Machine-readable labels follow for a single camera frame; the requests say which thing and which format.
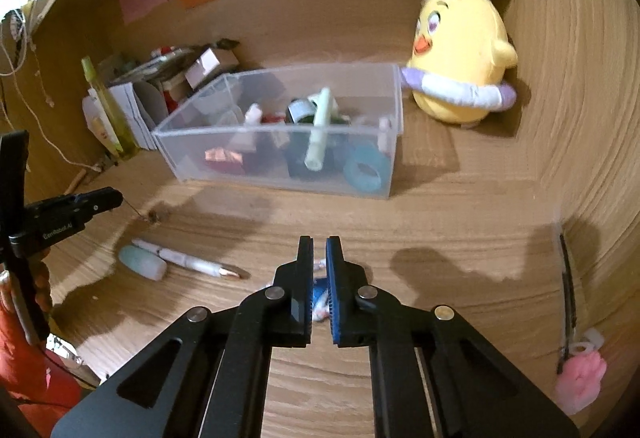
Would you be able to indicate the red white marker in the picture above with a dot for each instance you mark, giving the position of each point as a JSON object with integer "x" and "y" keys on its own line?
{"x": 166, "y": 50}

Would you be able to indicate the yellow chick plush toy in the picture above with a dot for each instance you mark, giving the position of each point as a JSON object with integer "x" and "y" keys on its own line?
{"x": 459, "y": 54}

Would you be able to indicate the pale green tube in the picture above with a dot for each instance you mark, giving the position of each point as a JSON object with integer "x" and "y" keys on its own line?
{"x": 316, "y": 149}

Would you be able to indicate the dark green spray bottle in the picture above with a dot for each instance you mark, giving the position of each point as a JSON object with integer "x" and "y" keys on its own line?
{"x": 301, "y": 112}

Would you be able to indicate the black pen on wall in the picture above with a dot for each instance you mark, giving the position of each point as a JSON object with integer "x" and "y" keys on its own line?
{"x": 569, "y": 303}

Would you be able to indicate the person left hand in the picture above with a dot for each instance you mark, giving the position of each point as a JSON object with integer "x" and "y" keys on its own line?
{"x": 39, "y": 291}

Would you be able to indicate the small white cardboard box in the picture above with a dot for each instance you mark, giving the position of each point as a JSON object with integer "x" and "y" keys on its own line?
{"x": 210, "y": 64}

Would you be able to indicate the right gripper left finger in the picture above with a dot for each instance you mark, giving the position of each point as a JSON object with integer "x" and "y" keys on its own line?
{"x": 206, "y": 375}

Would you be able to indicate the small metal trinket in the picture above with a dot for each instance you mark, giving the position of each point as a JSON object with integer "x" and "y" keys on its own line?
{"x": 154, "y": 215}

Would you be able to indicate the yellow green spray bottle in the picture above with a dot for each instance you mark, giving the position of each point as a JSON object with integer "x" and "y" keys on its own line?
{"x": 125, "y": 143}

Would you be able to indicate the red tea packet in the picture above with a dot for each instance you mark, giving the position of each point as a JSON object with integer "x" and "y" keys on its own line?
{"x": 228, "y": 159}

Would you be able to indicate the mint eraser case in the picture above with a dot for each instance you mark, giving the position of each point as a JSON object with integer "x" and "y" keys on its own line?
{"x": 143, "y": 262}

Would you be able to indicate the stack of books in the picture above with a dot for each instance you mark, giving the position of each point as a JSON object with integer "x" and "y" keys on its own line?
{"x": 166, "y": 75}

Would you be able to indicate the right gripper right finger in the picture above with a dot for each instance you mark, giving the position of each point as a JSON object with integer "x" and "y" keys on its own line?
{"x": 432, "y": 373}

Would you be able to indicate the pink paw keychain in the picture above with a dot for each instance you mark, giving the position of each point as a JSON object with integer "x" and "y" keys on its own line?
{"x": 579, "y": 383}

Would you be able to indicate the clear plastic storage bin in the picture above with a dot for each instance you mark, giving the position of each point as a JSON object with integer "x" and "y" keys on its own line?
{"x": 368, "y": 89}

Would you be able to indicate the teal tape roll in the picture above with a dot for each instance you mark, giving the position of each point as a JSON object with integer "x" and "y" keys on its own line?
{"x": 366, "y": 169}

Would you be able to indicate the white pen gold tip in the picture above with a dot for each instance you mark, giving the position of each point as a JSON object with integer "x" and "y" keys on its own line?
{"x": 213, "y": 269}

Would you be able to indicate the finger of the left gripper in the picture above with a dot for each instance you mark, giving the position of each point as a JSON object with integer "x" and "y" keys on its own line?
{"x": 35, "y": 227}

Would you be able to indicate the white folded paper box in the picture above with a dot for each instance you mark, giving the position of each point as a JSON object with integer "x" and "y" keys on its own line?
{"x": 144, "y": 108}

